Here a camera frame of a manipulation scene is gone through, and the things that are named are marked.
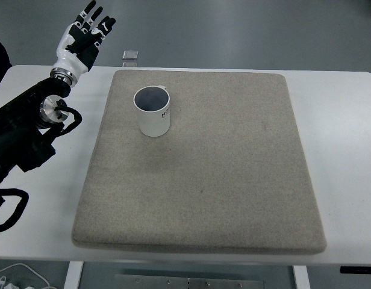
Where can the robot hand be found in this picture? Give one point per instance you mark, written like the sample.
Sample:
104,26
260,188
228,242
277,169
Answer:
74,60

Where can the black table control panel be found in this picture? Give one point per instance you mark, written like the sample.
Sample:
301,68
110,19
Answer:
358,269

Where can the person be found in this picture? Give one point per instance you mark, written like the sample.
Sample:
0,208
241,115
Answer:
0,54

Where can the grey-brown felt mat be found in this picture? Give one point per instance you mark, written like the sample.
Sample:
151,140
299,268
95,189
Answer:
197,186

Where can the white table leg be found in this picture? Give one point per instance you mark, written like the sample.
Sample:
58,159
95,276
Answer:
301,278
72,275

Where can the metal floor socket cover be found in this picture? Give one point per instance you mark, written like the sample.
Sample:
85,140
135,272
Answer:
129,64
130,54

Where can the white cup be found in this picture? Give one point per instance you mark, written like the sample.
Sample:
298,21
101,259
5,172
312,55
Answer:
154,123

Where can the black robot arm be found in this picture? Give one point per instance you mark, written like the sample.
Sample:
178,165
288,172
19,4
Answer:
20,132

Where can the grey metal plate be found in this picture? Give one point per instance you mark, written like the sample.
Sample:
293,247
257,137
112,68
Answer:
188,283

